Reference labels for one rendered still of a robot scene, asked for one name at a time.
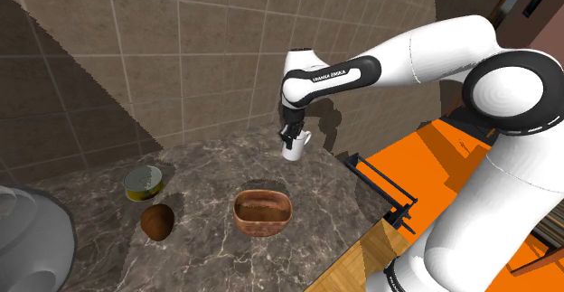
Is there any yellow tin can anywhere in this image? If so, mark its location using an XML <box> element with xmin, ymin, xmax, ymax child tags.
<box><xmin>122</xmin><ymin>165</ymin><xmax>165</xmax><ymax>203</ymax></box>

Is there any grey round basin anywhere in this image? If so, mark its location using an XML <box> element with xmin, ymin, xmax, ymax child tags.
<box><xmin>0</xmin><ymin>184</ymin><xmax>79</xmax><ymax>292</ymax></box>

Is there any dark metal rack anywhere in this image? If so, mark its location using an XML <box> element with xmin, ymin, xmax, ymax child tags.
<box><xmin>343</xmin><ymin>152</ymin><xmax>418</xmax><ymax>235</ymax></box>

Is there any brown wooden bowl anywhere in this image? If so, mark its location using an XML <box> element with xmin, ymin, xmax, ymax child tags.
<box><xmin>232</xmin><ymin>189</ymin><xmax>294</xmax><ymax>238</ymax></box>

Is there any brown round fruit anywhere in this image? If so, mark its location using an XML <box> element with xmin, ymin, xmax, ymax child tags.
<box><xmin>140</xmin><ymin>203</ymin><xmax>175</xmax><ymax>242</ymax></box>

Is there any white mug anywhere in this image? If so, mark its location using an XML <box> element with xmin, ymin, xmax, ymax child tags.
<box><xmin>281</xmin><ymin>129</ymin><xmax>313</xmax><ymax>162</ymax></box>

